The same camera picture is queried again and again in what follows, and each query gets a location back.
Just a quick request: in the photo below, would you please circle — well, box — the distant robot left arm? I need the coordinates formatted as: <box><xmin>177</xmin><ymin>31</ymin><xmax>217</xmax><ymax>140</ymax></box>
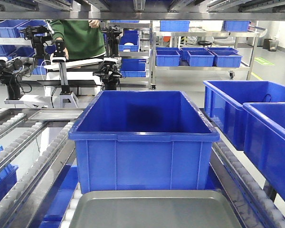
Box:
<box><xmin>0</xmin><ymin>57</ymin><xmax>36</xmax><ymax>100</ymax></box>

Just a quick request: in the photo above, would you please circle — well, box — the blue bin in front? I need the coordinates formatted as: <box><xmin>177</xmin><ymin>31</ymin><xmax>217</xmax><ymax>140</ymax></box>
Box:
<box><xmin>68</xmin><ymin>91</ymin><xmax>220</xmax><ymax>193</ymax></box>

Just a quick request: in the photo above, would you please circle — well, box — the blue bin right near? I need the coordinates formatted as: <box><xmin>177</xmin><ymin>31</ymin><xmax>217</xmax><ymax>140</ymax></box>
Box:
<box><xmin>243</xmin><ymin>102</ymin><xmax>285</xmax><ymax>201</ymax></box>

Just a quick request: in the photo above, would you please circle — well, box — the blue bin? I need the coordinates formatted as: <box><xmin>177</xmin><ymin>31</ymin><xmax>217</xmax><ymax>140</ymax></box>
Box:
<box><xmin>68</xmin><ymin>91</ymin><xmax>220</xmax><ymax>193</ymax></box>
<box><xmin>203</xmin><ymin>80</ymin><xmax>285</xmax><ymax>151</ymax></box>
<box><xmin>243</xmin><ymin>102</ymin><xmax>285</xmax><ymax>201</ymax></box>

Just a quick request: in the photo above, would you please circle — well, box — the grey metal tray near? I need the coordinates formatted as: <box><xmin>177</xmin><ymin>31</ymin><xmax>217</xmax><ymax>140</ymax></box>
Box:
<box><xmin>70</xmin><ymin>190</ymin><xmax>241</xmax><ymax>228</ymax></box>

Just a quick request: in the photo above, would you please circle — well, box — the distant robot right arm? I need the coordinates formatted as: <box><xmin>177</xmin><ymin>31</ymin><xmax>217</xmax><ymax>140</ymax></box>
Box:
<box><xmin>93</xmin><ymin>57</ymin><xmax>122</xmax><ymax>90</ymax></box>

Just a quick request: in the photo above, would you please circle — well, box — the blue bin right rear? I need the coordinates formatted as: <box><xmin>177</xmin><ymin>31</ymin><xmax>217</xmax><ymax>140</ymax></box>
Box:
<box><xmin>203</xmin><ymin>80</ymin><xmax>285</xmax><ymax>151</ymax></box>

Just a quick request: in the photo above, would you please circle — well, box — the distant grey metal tray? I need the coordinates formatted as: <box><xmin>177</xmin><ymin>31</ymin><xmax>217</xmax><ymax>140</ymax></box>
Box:
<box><xmin>28</xmin><ymin>109</ymin><xmax>83</xmax><ymax>121</ymax></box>

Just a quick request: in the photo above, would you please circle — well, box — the steel trolley with bins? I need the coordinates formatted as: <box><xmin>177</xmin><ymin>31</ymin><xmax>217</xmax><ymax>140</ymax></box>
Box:
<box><xmin>150</xmin><ymin>28</ymin><xmax>260</xmax><ymax>90</ymax></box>

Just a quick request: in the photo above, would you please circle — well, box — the person in green sweater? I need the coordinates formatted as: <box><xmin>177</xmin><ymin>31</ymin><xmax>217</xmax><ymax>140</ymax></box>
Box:
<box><xmin>47</xmin><ymin>19</ymin><xmax>105</xmax><ymax>61</ymax></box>

